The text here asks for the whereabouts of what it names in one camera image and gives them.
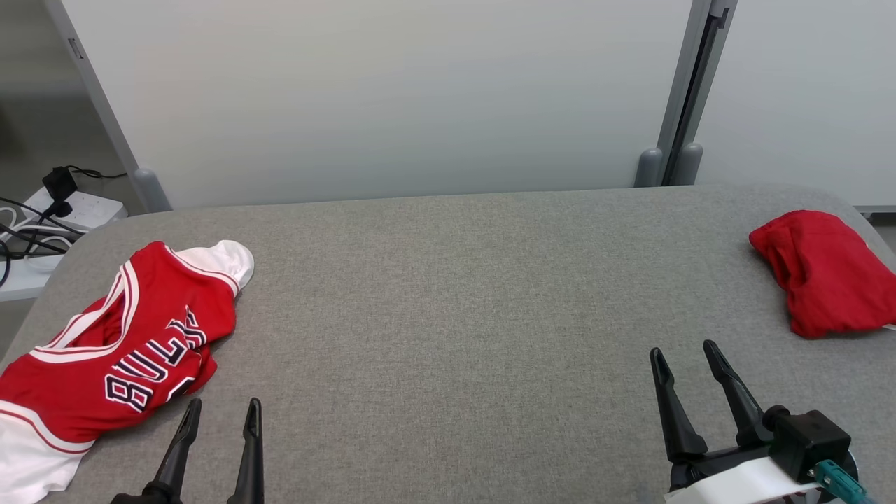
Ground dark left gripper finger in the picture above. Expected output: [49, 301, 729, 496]
[143, 398, 202, 502]
[225, 398, 265, 504]

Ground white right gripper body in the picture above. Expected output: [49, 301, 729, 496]
[665, 447, 821, 504]

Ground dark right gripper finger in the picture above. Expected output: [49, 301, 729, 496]
[703, 340, 772, 449]
[650, 348, 709, 463]

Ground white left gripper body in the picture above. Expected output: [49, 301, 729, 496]
[111, 489, 173, 504]

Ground red Bulls jersey white sleeves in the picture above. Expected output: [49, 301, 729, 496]
[0, 239, 256, 504]

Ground red shorts with white stripe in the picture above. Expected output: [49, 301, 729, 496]
[748, 209, 896, 341]

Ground black power adapter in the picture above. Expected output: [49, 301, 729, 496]
[41, 165, 80, 218]

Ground teal right camera connector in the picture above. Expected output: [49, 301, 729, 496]
[815, 460, 873, 504]

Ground white floor cable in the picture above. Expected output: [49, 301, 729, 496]
[0, 206, 72, 258]

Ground grey partition post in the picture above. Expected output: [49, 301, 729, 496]
[673, 0, 740, 187]
[42, 0, 173, 214]
[634, 0, 713, 188]

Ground black floor cable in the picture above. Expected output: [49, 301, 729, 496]
[0, 197, 86, 288]

